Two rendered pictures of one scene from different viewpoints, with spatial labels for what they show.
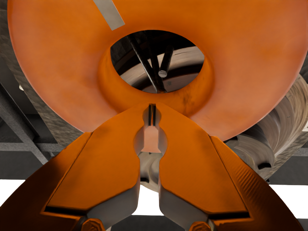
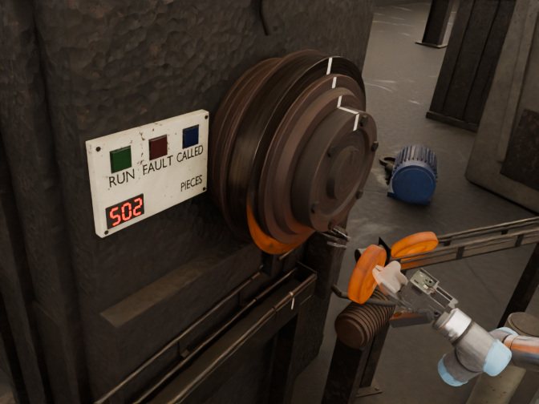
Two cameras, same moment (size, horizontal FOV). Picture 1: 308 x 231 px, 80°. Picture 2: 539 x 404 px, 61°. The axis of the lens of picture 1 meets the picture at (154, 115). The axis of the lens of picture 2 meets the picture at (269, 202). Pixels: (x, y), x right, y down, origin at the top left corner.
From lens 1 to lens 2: 1.25 m
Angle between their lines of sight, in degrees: 91
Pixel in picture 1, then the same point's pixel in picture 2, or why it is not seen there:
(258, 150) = (318, 222)
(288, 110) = (274, 233)
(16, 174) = not seen: outside the picture
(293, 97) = (265, 237)
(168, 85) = not seen: hidden behind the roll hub
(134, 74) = not seen: hidden behind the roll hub
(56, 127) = (361, 57)
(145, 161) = (364, 177)
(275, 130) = (288, 221)
